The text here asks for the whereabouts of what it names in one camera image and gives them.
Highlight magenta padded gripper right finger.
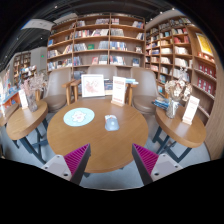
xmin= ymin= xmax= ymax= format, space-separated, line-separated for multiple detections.
xmin=132 ymin=144 xmax=182 ymax=185

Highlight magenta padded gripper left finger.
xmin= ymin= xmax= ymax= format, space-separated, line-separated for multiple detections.
xmin=42 ymin=144 xmax=91 ymax=185

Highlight round light blue mouse pad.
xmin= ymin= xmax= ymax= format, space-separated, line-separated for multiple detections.
xmin=63 ymin=108 xmax=95 ymax=127

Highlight round wooden centre table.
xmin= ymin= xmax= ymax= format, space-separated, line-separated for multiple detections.
xmin=47 ymin=99 xmax=148 ymax=173

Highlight round wooden table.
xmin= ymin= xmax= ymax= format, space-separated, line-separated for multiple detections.
xmin=152 ymin=106 xmax=206 ymax=162
xmin=47 ymin=99 xmax=148 ymax=173
xmin=6 ymin=100 xmax=48 ymax=164

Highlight round wooden right table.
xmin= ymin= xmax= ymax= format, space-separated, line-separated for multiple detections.
xmin=152 ymin=106 xmax=206 ymax=162

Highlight round wooden left table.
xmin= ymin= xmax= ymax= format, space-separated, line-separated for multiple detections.
xmin=6 ymin=100 xmax=48 ymax=164

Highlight stack of books on chair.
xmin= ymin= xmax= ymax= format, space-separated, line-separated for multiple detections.
xmin=152 ymin=97 xmax=169 ymax=110

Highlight white sign card right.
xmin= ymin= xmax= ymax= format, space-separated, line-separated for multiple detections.
xmin=182 ymin=96 xmax=200 ymax=125

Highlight beige armchair left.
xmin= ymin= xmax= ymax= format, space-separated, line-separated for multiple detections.
xmin=43 ymin=68 xmax=72 ymax=112

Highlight beige armchair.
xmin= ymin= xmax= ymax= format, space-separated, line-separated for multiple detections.
xmin=130 ymin=67 xmax=159 ymax=115
xmin=43 ymin=68 xmax=72 ymax=112
xmin=87 ymin=64 xmax=117 ymax=80

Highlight beige armchair right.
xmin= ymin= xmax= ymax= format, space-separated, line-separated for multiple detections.
xmin=130 ymin=67 xmax=159 ymax=115

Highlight glass vase dried flowers right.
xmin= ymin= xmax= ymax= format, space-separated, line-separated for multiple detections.
xmin=164 ymin=68 xmax=193 ymax=120

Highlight glass vase dried flowers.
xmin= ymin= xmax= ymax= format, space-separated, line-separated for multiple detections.
xmin=164 ymin=68 xmax=193 ymax=120
xmin=20 ymin=73 xmax=47 ymax=112

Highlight framed pink picture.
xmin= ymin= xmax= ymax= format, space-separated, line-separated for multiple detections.
xmin=81 ymin=74 xmax=105 ymax=97

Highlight white sign card left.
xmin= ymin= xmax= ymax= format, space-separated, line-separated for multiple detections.
xmin=19 ymin=89 xmax=28 ymax=109

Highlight white standing sign card centre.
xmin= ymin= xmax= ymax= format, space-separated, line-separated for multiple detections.
xmin=111 ymin=76 xmax=126 ymax=106

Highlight glass vase dried flowers left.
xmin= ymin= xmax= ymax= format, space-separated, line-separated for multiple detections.
xmin=20 ymin=73 xmax=47 ymax=112

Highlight beige armchair centre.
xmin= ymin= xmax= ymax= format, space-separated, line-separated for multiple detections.
xmin=87 ymin=64 xmax=117 ymax=80

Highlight large wooden bookshelf centre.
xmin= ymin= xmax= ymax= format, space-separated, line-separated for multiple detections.
xmin=47 ymin=13 xmax=145 ymax=76

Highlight wooden bookshelf right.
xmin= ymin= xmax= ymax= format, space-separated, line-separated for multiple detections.
xmin=144 ymin=14 xmax=221 ymax=134

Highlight yellow poster on shelf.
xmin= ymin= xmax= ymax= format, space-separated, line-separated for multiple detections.
xmin=196 ymin=33 xmax=213 ymax=55

